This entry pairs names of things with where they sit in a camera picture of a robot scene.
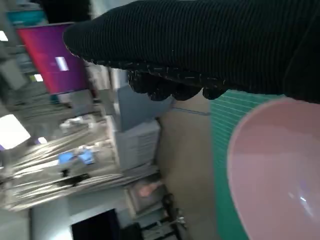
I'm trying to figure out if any purple lit screen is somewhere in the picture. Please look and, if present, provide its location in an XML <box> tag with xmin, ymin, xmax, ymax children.
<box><xmin>16</xmin><ymin>21</ymin><xmax>89</xmax><ymax>95</ymax></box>

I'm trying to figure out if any green cutting mat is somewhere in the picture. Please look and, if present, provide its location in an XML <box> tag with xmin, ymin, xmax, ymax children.
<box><xmin>209</xmin><ymin>90</ymin><xmax>286</xmax><ymax>240</ymax></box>

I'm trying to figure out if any pink plastic bowl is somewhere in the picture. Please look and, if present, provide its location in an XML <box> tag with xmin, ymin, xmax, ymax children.
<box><xmin>226</xmin><ymin>97</ymin><xmax>320</xmax><ymax>240</ymax></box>

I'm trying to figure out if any black television screen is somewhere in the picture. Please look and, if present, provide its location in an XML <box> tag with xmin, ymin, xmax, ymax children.
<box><xmin>71</xmin><ymin>208</ymin><xmax>121</xmax><ymax>240</ymax></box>

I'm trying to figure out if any black equipment stand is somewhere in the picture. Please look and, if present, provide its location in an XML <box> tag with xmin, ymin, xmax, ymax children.
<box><xmin>139</xmin><ymin>192</ymin><xmax>191</xmax><ymax>240</ymax></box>

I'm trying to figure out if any white grilled appliance cabinet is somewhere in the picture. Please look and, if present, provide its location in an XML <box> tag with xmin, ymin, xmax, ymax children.
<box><xmin>113</xmin><ymin>84</ymin><xmax>176</xmax><ymax>176</ymax></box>

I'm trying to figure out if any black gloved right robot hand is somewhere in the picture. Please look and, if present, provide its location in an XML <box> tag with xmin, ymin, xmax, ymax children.
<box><xmin>62</xmin><ymin>0</ymin><xmax>320</xmax><ymax>104</ymax></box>

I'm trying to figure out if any grey cluttered desk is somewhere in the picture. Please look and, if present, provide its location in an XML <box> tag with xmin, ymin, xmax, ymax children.
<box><xmin>0</xmin><ymin>112</ymin><xmax>121</xmax><ymax>211</ymax></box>

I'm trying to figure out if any grey box with pink item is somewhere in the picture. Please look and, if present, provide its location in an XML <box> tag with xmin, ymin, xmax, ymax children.
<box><xmin>124</xmin><ymin>178</ymin><xmax>167</xmax><ymax>216</ymax></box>

